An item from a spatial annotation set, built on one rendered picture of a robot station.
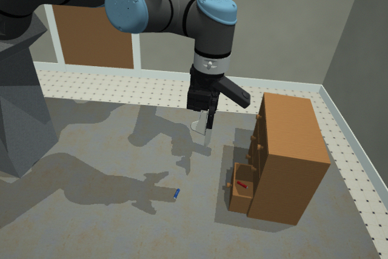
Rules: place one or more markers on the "brown wooden chest of drawers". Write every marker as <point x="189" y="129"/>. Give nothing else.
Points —
<point x="296" y="163"/>

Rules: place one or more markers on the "brown wooden drawer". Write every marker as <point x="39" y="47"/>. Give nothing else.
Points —
<point x="261" y="117"/>
<point x="241" y="198"/>
<point x="256" y="172"/>
<point x="255" y="139"/>
<point x="263" y="145"/>
<point x="250" y="155"/>

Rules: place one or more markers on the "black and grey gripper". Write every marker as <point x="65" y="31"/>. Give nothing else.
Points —
<point x="202" y="96"/>

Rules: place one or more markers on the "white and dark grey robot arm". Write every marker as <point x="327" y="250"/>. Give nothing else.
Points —
<point x="210" y="22"/>

